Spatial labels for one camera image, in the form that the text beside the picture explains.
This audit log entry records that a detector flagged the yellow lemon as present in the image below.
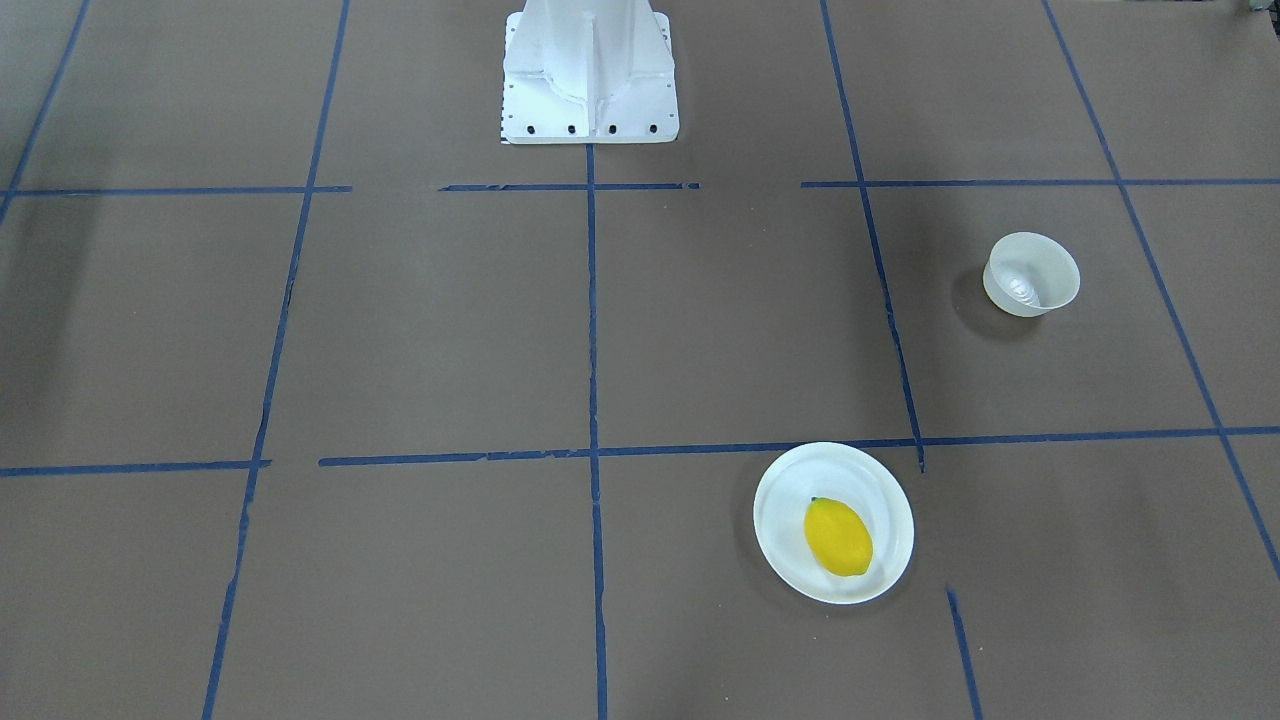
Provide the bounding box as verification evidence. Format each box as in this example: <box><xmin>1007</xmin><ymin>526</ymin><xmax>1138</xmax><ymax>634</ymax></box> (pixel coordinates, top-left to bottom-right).
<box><xmin>803</xmin><ymin>497</ymin><xmax>876</xmax><ymax>577</ymax></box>

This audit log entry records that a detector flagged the white round plate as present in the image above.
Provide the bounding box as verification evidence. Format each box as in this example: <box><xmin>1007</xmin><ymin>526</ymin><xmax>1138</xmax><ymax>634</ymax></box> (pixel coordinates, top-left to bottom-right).
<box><xmin>753</xmin><ymin>442</ymin><xmax>915</xmax><ymax>605</ymax></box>

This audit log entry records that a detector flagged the white bowl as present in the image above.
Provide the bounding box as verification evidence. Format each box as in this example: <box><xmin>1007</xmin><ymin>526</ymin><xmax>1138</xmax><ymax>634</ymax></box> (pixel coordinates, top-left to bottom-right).
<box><xmin>982</xmin><ymin>232</ymin><xmax>1082</xmax><ymax>318</ymax></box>

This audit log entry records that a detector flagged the white pedestal column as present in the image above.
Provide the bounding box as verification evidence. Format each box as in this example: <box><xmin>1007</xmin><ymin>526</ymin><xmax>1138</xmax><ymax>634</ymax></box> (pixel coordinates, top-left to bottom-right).
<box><xmin>500</xmin><ymin>1</ymin><xmax>680</xmax><ymax>145</ymax></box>

